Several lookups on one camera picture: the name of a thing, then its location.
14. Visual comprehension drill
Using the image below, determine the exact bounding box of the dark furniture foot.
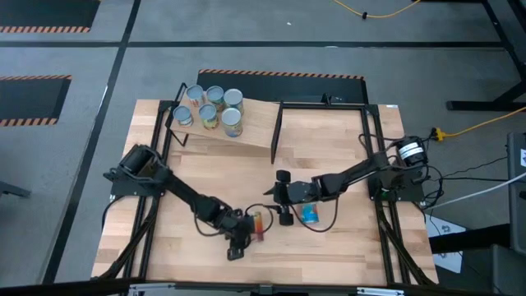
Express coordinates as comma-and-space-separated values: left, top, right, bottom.
0, 180, 32, 199

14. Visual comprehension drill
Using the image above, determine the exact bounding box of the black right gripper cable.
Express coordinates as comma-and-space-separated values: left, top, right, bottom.
287, 196, 340, 234

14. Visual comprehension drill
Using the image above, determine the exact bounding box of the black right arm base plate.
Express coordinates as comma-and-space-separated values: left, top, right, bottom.
367, 162, 425, 203

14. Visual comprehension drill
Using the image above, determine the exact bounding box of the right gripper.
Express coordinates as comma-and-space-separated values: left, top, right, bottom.
262, 169, 322, 227

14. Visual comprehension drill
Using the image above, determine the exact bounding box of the peaches can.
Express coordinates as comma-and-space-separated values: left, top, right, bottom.
220, 107, 243, 138

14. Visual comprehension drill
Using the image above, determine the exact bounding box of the wooden shelf board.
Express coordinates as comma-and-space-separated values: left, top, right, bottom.
169, 90, 283, 150

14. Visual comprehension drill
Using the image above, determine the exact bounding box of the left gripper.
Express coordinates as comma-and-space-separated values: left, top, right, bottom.
221, 211, 266, 261

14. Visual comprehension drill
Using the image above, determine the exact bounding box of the spaghetti sauce can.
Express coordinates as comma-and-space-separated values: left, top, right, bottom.
198, 103, 219, 131

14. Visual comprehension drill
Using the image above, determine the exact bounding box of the wide hazard-striped black mat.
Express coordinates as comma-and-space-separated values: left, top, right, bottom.
196, 68, 370, 104

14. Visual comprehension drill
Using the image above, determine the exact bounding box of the white cable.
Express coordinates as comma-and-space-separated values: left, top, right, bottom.
427, 171, 526, 209

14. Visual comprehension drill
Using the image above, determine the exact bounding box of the green magenta label can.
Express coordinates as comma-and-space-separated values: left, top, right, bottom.
205, 85, 226, 112

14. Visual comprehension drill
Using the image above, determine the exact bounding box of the white label oranges can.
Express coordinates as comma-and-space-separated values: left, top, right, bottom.
172, 104, 195, 128

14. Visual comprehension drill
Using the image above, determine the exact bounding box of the black aluminium table frame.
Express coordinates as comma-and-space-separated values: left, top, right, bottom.
93, 98, 439, 289

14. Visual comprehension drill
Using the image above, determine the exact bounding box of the black desk leg frame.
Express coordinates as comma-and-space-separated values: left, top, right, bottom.
445, 0, 526, 112

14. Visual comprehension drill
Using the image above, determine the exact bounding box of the chicken soup can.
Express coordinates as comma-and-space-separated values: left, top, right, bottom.
251, 210, 265, 243

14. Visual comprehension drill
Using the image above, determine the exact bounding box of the dark grey box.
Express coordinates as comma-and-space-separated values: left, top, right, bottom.
459, 244, 526, 296

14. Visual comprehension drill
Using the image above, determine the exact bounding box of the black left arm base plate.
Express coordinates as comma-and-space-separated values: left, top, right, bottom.
109, 163, 170, 197

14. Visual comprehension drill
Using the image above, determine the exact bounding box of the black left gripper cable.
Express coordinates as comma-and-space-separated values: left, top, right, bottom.
192, 203, 275, 238

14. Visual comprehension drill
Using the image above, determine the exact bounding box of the black beam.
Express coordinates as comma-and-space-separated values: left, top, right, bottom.
428, 223, 511, 255

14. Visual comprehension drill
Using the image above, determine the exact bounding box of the yellow extension cable with plug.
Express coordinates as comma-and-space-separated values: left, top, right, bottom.
430, 105, 526, 141

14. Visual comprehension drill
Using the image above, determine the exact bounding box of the black front crossbar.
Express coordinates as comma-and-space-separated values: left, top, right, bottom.
0, 278, 453, 296

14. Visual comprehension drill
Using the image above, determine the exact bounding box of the blue tomato can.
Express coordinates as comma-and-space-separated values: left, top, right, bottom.
298, 201, 321, 225

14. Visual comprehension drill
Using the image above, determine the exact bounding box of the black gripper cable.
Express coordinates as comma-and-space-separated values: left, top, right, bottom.
287, 196, 340, 234
192, 203, 275, 238

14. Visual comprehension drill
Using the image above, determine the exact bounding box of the yellow floor cable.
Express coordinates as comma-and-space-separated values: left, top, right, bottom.
332, 0, 422, 20

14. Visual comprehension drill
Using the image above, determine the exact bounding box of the black metal shelf leg frame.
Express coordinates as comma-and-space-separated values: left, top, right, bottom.
163, 81, 191, 148
270, 101, 285, 165

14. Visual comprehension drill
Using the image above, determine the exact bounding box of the white red label can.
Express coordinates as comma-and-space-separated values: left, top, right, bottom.
186, 84, 206, 108

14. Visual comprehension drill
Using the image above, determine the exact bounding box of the white paper sheet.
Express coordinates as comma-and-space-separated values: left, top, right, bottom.
424, 213, 465, 275

